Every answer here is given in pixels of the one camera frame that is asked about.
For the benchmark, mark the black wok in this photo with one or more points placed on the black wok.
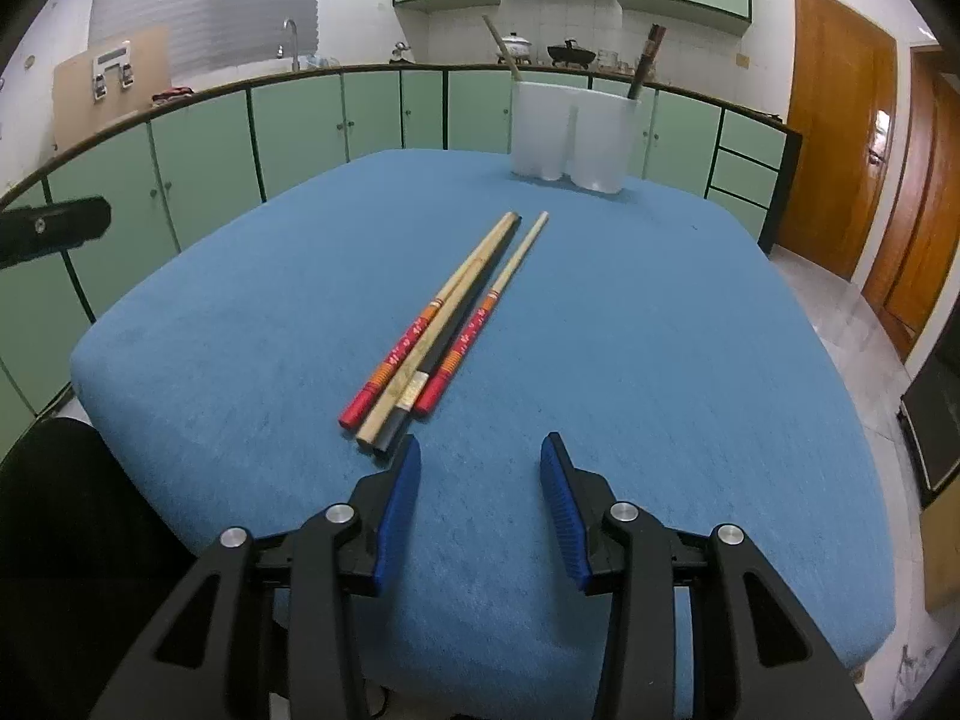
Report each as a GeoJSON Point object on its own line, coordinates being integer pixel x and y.
{"type": "Point", "coordinates": [571, 54]}

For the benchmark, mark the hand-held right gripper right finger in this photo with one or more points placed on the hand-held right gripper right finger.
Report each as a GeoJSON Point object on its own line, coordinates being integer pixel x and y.
{"type": "Point", "coordinates": [566, 517]}

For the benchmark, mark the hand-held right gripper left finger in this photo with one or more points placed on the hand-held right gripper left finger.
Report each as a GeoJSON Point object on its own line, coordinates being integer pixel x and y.
{"type": "Point", "coordinates": [396, 525]}

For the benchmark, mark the plain bamboo chopstick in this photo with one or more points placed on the plain bamboo chopstick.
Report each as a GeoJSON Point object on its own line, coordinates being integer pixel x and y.
{"type": "Point", "coordinates": [501, 45]}
{"type": "Point", "coordinates": [386, 409]}

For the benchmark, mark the white cooking pot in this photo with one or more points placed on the white cooking pot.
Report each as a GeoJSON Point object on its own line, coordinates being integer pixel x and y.
{"type": "Point", "coordinates": [517, 49]}

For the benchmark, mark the green lower kitchen cabinets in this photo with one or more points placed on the green lower kitchen cabinets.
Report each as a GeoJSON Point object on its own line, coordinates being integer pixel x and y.
{"type": "Point", "coordinates": [202, 157]}

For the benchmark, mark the dark grey chopstick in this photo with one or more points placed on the dark grey chopstick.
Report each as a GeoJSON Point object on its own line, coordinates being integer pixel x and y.
{"type": "Point", "coordinates": [454, 319]}

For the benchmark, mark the glass jar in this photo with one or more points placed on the glass jar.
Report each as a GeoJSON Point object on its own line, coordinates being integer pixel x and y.
{"type": "Point", "coordinates": [625, 61]}
{"type": "Point", "coordinates": [606, 60]}

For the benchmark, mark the chrome kitchen faucet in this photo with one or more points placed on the chrome kitchen faucet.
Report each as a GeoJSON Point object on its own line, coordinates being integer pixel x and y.
{"type": "Point", "coordinates": [291, 41]}

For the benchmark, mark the white plastic utensil holder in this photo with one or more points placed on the white plastic utensil holder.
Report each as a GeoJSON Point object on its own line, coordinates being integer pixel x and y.
{"type": "Point", "coordinates": [592, 135]}

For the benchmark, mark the black glass-door cabinet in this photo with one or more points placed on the black glass-door cabinet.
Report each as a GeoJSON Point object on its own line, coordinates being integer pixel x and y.
{"type": "Point", "coordinates": [937, 427]}

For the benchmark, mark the red cloth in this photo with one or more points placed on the red cloth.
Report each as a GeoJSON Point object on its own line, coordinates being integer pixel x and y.
{"type": "Point", "coordinates": [172, 94]}

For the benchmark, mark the grey window blind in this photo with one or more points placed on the grey window blind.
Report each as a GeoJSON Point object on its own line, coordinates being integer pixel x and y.
{"type": "Point", "coordinates": [210, 0]}

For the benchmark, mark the blue tablecloth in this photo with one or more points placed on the blue tablecloth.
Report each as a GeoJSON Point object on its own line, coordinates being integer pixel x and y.
{"type": "Point", "coordinates": [675, 390]}

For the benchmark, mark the steel stovetop kettle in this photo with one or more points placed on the steel stovetop kettle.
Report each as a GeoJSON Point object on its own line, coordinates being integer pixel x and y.
{"type": "Point", "coordinates": [401, 52]}

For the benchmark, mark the red-tipped bamboo chopstick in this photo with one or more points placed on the red-tipped bamboo chopstick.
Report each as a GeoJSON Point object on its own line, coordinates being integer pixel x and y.
{"type": "Point", "coordinates": [517, 259]}
{"type": "Point", "coordinates": [390, 360]}

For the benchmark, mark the closed wooden door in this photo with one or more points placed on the closed wooden door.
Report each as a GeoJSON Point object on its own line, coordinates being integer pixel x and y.
{"type": "Point", "coordinates": [832, 127]}

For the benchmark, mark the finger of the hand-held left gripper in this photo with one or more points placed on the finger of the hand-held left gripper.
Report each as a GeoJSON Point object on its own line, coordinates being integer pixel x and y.
{"type": "Point", "coordinates": [52, 229]}

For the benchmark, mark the open wooden door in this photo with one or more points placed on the open wooden door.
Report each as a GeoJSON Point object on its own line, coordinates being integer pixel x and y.
{"type": "Point", "coordinates": [926, 225]}

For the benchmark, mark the dark brown patterned chopstick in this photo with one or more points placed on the dark brown patterned chopstick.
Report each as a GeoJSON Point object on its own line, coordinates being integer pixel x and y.
{"type": "Point", "coordinates": [654, 49]}
{"type": "Point", "coordinates": [643, 64]}

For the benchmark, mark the cardboard box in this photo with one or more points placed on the cardboard box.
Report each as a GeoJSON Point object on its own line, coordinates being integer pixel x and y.
{"type": "Point", "coordinates": [943, 555]}

